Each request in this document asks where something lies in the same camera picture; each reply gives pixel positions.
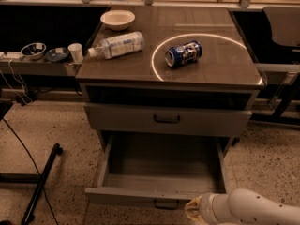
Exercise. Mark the grey drawer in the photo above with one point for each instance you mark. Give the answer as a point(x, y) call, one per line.
point(167, 120)
point(158, 170)

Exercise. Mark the white paper bowl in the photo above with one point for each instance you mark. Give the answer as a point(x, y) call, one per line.
point(117, 20)

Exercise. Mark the black metal stand leg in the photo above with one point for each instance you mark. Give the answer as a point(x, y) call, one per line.
point(39, 180)

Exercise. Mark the white paper cup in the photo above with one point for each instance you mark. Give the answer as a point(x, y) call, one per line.
point(76, 52)

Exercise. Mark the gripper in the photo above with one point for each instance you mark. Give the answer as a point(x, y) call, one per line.
point(206, 205)

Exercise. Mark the grey top drawer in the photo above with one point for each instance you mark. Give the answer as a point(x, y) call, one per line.
point(167, 120)

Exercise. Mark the blue ceramic bowl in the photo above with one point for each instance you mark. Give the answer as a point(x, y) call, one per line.
point(57, 54)

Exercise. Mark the grey drawer cabinet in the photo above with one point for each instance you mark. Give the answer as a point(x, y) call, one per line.
point(223, 78)

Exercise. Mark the white power strip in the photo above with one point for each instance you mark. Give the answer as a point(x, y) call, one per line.
point(11, 55)

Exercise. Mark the clear plastic water bottle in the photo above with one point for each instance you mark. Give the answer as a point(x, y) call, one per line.
point(111, 47)

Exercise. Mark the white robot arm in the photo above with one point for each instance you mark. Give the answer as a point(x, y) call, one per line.
point(243, 207)

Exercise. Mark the blue soda can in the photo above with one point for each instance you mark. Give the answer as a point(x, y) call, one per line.
point(184, 54)

